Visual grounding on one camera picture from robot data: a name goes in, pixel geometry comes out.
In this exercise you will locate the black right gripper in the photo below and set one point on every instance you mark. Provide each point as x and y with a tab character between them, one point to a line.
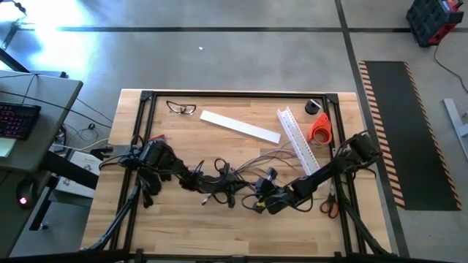
274	199

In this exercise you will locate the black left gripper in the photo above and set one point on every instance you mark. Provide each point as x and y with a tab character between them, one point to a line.
217	184

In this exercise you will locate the white duct lid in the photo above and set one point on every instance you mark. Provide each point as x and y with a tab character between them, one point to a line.
239	126

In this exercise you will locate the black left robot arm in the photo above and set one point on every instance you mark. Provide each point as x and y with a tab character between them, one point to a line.
161	155

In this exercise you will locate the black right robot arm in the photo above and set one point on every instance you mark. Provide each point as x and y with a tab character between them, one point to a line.
329	170

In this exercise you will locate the small red object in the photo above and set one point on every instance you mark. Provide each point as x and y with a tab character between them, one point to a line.
158	138

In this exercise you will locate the black tape roll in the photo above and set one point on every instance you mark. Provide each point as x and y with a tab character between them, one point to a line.
311	107

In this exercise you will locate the clear safety glasses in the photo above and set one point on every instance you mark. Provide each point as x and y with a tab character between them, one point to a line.
175	107

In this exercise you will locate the white cardboard box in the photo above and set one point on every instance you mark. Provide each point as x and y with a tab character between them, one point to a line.
84	160

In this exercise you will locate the black striped floor mat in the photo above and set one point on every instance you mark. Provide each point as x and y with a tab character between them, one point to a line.
409	139

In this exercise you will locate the grey metal bar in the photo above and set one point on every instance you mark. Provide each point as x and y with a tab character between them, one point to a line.
453	117

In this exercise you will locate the black computer mouse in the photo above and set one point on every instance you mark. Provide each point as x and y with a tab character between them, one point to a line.
25	193

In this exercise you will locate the black backlit keyboard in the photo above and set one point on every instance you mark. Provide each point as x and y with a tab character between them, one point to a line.
18	120

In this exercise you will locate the dark grey side desk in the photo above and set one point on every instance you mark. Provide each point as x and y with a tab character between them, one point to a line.
11	226

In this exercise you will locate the pale green notepad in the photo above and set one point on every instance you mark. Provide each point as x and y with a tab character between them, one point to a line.
5	147

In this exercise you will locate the black red tool crate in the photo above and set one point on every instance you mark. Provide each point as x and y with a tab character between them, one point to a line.
428	18

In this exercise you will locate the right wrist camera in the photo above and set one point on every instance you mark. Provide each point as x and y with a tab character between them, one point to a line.
271	174

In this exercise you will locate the black aluminium table frame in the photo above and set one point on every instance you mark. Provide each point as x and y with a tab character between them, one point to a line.
237	94

